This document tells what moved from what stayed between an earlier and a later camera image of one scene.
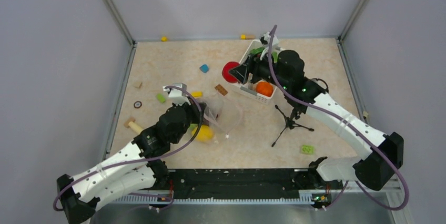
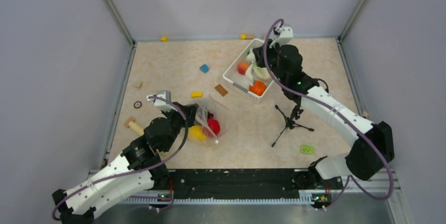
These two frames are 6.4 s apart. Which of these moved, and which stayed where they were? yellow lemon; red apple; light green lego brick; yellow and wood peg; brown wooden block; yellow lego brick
Moved: red apple; yellow lemon
Stayed: light green lego brick; brown wooden block; yellow and wood peg; yellow lego brick
